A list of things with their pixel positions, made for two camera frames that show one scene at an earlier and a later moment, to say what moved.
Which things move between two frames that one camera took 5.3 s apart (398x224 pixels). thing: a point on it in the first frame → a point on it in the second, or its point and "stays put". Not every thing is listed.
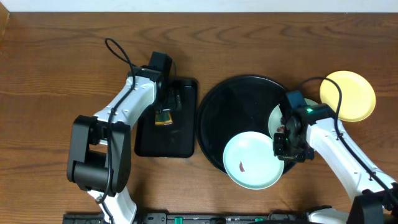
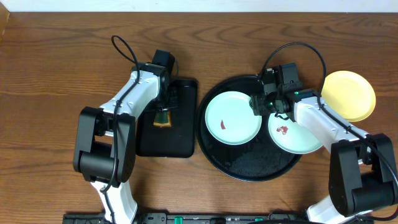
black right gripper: x=280 y=150 → x=258 y=106
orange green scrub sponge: x=163 y=118 stays put
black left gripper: x=173 y=101 stays put
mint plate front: x=249 y=161 → x=230 y=120
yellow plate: x=358 y=98 stays put
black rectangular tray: x=175 y=140 stays put
